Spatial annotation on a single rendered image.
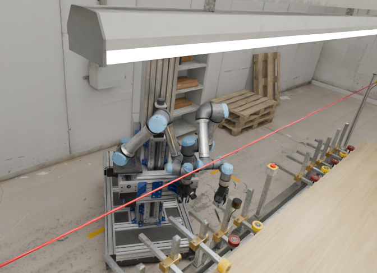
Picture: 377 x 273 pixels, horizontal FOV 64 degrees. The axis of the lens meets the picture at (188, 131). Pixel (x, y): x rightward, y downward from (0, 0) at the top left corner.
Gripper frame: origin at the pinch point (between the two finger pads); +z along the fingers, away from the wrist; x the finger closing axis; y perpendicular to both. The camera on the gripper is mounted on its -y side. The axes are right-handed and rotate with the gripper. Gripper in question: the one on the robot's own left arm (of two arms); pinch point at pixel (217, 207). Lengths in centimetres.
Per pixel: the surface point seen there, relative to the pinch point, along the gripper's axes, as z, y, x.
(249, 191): -11.3, 15.6, -17.3
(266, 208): 29, 56, -31
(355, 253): 9, 20, -96
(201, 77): -1, 277, 131
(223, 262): 1.4, -42.1, -19.0
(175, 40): -134, -117, -10
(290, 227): 9, 19, -52
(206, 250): 3.2, -37.4, -6.6
